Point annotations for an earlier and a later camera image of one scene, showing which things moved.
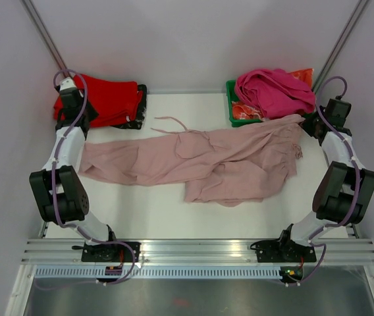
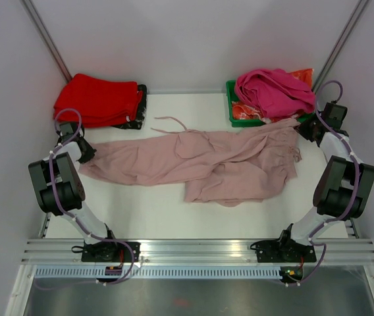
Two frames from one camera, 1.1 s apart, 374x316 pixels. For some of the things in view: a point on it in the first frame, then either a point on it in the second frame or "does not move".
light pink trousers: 220,164 does not move
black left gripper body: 89,112 -> 89,154
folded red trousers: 115,102 does not move
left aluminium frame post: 45,37 does not move
